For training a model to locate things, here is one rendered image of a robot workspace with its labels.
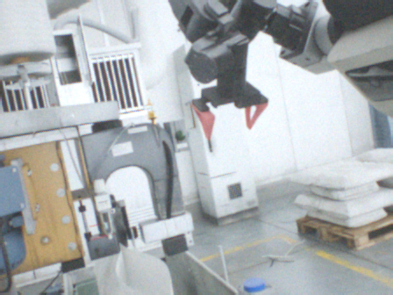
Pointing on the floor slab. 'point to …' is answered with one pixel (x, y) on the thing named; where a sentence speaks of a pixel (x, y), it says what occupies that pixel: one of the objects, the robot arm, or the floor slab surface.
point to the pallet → (331, 232)
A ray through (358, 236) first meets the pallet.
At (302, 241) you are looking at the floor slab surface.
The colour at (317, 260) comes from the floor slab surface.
